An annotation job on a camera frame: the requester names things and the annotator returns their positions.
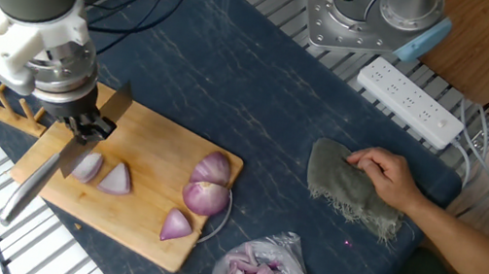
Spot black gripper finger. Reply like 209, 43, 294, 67
86, 115, 120, 146
63, 116, 94, 148

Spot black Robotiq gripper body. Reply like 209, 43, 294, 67
43, 79, 109, 130

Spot steel cleaver knife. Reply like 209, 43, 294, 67
0, 65, 137, 244

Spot clear plastic bag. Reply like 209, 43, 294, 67
210, 221, 324, 274

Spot grey frayed cloth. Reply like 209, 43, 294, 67
297, 135, 415, 246

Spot person's right forearm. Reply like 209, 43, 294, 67
388, 188, 489, 274

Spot person's right hand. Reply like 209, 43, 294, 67
338, 142, 428, 218

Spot cut red onion piece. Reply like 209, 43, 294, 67
69, 148, 106, 188

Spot red onion chunk white face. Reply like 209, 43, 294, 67
95, 157, 137, 198

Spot wooden cutting board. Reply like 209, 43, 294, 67
0, 70, 254, 274

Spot red onion quarter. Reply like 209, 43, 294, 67
188, 147, 236, 189

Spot small red onion wedge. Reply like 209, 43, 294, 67
158, 206, 197, 247

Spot red onion half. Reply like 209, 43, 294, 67
179, 178, 232, 221

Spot dark blue marbled mat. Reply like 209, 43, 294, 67
0, 0, 489, 274

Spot white power strip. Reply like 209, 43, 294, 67
347, 52, 474, 154

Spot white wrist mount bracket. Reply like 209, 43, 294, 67
0, 0, 98, 105

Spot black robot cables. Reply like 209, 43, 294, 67
80, 0, 201, 70

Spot thin onion ring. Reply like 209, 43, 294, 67
195, 185, 236, 249

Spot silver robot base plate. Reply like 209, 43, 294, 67
296, 0, 425, 64

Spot grey power strip cable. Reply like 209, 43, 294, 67
438, 97, 489, 221

